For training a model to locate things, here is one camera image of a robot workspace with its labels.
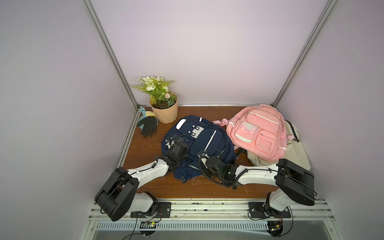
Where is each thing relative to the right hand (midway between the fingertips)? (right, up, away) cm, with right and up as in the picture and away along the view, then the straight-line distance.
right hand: (202, 159), depth 84 cm
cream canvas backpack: (+57, +2, +5) cm, 58 cm away
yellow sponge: (-39, +27, +27) cm, 55 cm away
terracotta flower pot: (-24, +29, +13) cm, 40 cm away
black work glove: (-38, +18, +24) cm, 48 cm away
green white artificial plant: (-29, +44, +8) cm, 53 cm away
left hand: (-10, +5, +6) cm, 12 cm away
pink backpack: (+39, +16, +13) cm, 44 cm away
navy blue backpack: (+1, +12, +14) cm, 18 cm away
